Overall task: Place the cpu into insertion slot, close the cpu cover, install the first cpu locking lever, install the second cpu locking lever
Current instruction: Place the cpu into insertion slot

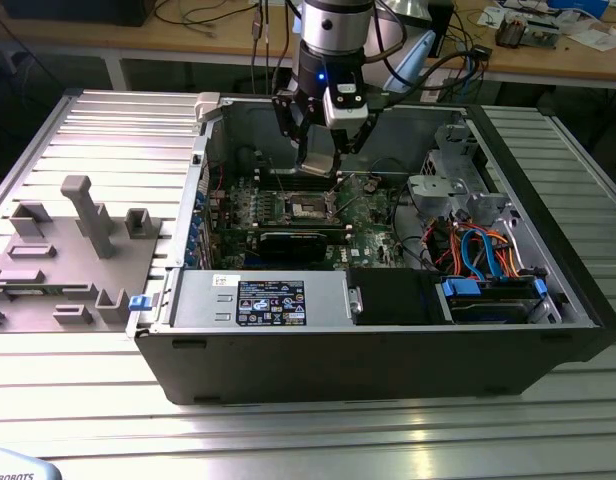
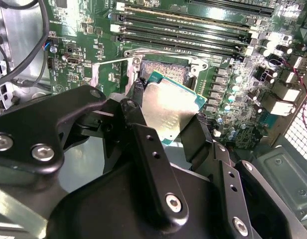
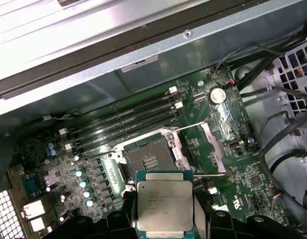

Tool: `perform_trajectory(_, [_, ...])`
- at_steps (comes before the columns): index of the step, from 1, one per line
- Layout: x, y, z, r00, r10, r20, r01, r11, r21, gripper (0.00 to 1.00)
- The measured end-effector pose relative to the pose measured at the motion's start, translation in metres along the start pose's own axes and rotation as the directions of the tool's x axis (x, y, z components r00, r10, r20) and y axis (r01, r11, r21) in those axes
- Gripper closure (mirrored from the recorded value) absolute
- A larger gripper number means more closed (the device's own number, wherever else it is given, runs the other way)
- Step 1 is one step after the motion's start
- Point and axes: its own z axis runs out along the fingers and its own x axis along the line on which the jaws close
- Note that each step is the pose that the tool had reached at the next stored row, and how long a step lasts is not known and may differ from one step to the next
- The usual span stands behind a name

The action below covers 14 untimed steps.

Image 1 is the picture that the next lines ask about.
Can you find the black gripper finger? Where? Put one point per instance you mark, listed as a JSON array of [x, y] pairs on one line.
[[339, 145], [279, 115]]

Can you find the CPU with silver top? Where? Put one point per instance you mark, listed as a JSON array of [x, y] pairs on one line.
[[318, 162]]

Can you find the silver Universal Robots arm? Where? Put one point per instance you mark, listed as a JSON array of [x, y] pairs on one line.
[[333, 25]]

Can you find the CPU socket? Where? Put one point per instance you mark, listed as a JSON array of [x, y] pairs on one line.
[[308, 210]]

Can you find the grey case latch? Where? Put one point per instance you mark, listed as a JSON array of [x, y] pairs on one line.
[[208, 106]]

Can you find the green motherboard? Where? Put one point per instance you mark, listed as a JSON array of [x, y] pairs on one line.
[[368, 225]]

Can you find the silver drive cage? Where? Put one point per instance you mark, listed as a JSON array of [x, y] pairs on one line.
[[433, 190]]

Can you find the wooden desk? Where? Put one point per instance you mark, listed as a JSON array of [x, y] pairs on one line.
[[198, 37]]

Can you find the black tower box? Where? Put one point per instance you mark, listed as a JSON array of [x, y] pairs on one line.
[[444, 30]]

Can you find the small black adapter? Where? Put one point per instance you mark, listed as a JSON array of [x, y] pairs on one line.
[[482, 51]]

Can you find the copper coil device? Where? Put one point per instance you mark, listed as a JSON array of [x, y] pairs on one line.
[[510, 32]]

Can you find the silver power supply unit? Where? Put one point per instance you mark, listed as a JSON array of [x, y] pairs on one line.
[[198, 300]]

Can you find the hard disk in blue carrier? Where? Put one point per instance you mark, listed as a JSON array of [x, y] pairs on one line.
[[488, 305]]

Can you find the black PC case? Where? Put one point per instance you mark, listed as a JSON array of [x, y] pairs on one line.
[[338, 370]]

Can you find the black equipment box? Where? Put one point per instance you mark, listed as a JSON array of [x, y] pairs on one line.
[[78, 12]]

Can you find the small metal box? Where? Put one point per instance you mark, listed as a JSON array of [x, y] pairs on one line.
[[543, 35]]

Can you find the blue plastic clip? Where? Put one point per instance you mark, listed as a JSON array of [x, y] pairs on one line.
[[139, 303]]

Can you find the grey parts rack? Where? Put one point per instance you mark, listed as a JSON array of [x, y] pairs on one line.
[[63, 260]]

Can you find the white paper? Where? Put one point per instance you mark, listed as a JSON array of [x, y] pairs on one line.
[[590, 40]]

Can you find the blue box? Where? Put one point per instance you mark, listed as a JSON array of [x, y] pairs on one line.
[[578, 5]]

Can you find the pale teach pendant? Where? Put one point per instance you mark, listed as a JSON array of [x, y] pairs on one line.
[[13, 465]]

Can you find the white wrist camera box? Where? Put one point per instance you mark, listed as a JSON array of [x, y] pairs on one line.
[[345, 112]]

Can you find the silver metal bracket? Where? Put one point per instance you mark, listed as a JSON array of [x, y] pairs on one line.
[[455, 142]]

